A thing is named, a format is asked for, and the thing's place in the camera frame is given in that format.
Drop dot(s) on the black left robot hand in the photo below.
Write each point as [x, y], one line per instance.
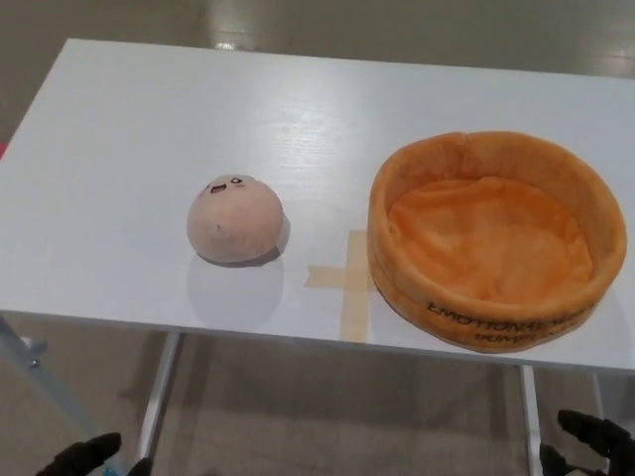
[84, 453]

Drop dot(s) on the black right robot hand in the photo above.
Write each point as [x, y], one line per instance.
[590, 441]

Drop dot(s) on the pink round plush toy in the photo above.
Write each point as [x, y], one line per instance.
[235, 218]

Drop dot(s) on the orange plush round plate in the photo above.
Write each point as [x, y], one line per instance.
[488, 238]

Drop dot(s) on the white metal table leg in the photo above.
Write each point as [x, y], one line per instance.
[158, 392]
[531, 421]

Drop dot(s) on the light blue metal stand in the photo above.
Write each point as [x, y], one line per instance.
[44, 382]

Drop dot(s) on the beige masking tape cross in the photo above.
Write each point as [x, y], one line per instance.
[351, 287]

